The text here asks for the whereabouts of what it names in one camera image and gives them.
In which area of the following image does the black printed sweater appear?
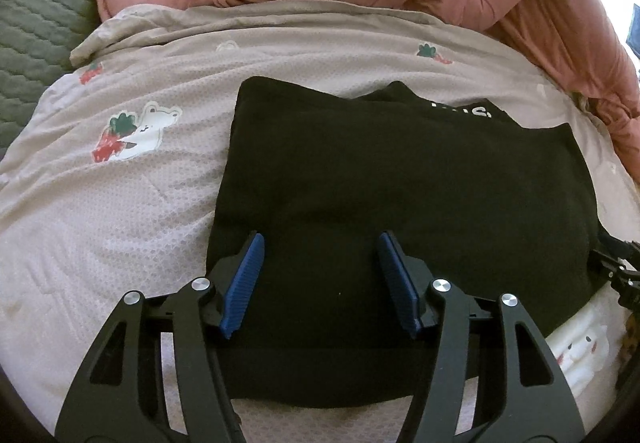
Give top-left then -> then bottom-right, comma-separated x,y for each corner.
207,77 -> 602,408

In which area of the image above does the beige strawberry print bedsheet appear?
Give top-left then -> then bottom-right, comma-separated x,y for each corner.
1,0 -> 639,431

